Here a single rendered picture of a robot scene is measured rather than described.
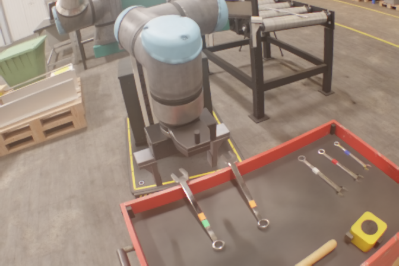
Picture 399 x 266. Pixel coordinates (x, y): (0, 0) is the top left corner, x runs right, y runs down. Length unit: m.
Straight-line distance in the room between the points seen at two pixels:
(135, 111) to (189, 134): 1.41
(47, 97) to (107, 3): 2.03
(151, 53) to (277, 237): 0.48
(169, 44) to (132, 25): 0.13
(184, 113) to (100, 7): 0.92
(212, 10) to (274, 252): 0.53
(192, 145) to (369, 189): 0.54
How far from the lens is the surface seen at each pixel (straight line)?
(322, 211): 0.75
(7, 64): 4.07
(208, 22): 0.60
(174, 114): 0.49
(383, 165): 0.90
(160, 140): 0.55
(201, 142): 0.49
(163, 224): 0.74
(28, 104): 3.27
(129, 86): 1.83
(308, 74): 2.93
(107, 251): 1.89
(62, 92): 3.18
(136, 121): 1.94
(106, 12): 1.34
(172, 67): 0.44
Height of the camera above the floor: 1.47
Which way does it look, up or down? 31 degrees down
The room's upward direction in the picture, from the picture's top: 8 degrees counter-clockwise
